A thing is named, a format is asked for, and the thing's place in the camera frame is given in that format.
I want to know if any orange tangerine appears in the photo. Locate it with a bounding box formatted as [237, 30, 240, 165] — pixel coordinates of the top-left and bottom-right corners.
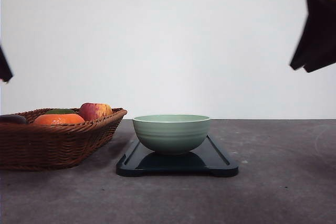
[34, 114, 85, 125]

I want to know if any light green bowl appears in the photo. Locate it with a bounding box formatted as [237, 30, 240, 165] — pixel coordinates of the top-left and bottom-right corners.
[132, 114, 210, 153]

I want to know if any red yellow apple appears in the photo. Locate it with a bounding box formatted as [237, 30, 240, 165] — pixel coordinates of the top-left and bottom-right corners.
[79, 103, 113, 121]

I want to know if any dark purple fruit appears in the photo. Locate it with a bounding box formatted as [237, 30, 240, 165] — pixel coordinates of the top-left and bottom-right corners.
[0, 114, 27, 125]

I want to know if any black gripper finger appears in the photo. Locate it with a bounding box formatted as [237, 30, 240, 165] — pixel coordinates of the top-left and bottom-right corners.
[303, 61, 336, 72]
[0, 47, 13, 82]

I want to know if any brown wicker basket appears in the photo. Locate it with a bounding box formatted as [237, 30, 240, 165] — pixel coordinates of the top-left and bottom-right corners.
[0, 108, 127, 170]

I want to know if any dark rectangular tray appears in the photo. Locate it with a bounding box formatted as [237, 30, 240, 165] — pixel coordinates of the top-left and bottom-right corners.
[116, 136, 239, 177]

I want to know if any green avocado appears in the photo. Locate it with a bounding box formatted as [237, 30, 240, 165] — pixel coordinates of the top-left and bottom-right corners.
[46, 109, 76, 114]

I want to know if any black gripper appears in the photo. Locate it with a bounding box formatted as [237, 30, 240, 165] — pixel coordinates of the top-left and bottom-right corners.
[290, 0, 336, 72]

